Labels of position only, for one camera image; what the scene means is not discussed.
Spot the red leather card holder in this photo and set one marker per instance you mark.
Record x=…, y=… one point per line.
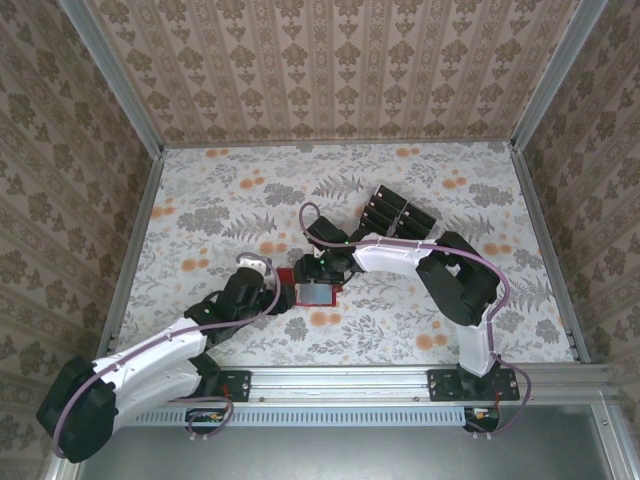
x=285, y=276

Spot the black VIP card 88888832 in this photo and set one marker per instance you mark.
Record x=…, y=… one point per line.
x=371, y=225

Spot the black VIP card 88888813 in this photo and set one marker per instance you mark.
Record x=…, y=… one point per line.
x=375, y=214

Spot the black VIP card 88888819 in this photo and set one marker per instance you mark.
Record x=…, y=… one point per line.
x=410, y=232

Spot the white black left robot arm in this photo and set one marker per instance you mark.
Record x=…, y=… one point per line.
x=150, y=360

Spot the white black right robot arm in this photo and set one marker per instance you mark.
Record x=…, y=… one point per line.
x=390, y=257

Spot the floral tablecloth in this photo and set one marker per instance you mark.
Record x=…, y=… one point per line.
x=225, y=200

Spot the grey metal sheet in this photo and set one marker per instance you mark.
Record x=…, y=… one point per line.
x=350, y=455

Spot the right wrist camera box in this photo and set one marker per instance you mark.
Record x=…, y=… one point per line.
x=327, y=234

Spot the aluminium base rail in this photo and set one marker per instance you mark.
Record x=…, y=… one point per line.
x=340, y=382

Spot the aluminium side rail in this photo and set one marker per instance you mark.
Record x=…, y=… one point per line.
x=132, y=250
x=550, y=250

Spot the aluminium frame post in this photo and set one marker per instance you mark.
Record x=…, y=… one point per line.
x=115, y=75
x=550, y=70

